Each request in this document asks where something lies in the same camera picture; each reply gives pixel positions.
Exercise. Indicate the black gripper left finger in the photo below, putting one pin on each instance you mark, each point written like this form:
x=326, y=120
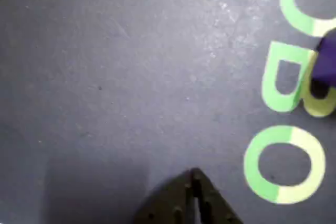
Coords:
x=168, y=203

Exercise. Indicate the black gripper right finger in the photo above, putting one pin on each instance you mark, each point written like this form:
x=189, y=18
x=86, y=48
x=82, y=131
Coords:
x=215, y=203

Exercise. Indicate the purple cube block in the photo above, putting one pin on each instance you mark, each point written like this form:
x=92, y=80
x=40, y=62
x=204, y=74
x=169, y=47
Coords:
x=326, y=61

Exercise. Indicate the dark mat with WOWROBO print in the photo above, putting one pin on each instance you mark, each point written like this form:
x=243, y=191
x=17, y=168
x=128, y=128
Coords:
x=118, y=77

